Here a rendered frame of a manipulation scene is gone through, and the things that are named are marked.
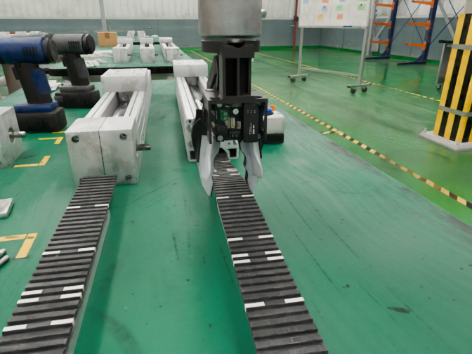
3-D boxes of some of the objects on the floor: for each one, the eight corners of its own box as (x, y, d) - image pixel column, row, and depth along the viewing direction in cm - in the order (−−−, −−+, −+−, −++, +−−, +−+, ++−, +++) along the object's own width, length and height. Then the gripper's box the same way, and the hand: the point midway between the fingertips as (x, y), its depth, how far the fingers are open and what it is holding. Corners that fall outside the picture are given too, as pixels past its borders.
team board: (286, 82, 679) (293, -37, 603) (306, 80, 704) (315, -35, 628) (350, 94, 563) (368, -52, 487) (371, 91, 589) (390, -49, 512)
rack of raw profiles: (362, 59, 1105) (373, -23, 1018) (388, 58, 1124) (401, -22, 1038) (442, 72, 809) (468, -42, 723) (476, 71, 829) (504, -39, 742)
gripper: (181, 42, 38) (192, 219, 46) (292, 41, 40) (282, 211, 48) (178, 39, 46) (187, 191, 54) (271, 38, 48) (266, 185, 56)
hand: (229, 184), depth 53 cm, fingers closed on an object, 5 cm apart
